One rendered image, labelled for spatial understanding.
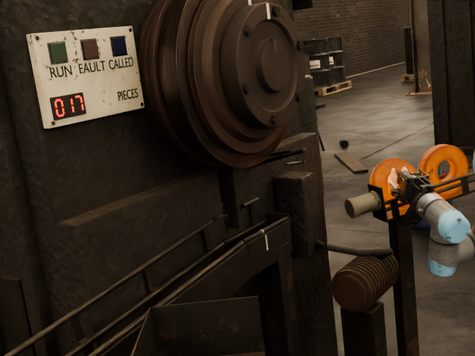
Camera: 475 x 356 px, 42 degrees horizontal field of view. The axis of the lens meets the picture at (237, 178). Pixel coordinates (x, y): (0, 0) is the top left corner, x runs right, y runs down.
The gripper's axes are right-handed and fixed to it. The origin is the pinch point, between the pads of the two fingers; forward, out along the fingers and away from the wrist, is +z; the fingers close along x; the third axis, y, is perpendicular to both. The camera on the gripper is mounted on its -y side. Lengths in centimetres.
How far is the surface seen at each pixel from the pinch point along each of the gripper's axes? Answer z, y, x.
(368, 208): -7.8, -4.2, 11.1
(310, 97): 231, -57, -62
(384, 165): 1.5, 4.2, 2.0
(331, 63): 937, -254, -376
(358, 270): -22.0, -14.4, 20.0
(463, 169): -2.7, 1.2, -22.1
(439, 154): -1.6, 7.0, -13.9
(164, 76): -24, 46, 69
